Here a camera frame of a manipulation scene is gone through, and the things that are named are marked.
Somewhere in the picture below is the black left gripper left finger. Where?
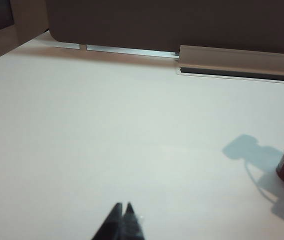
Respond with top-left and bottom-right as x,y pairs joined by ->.
91,202 -> 124,240

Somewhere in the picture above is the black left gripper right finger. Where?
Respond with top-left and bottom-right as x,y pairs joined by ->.
123,202 -> 146,240

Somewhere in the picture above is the grey desk divider panel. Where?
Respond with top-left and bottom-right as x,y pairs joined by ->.
45,0 -> 284,65

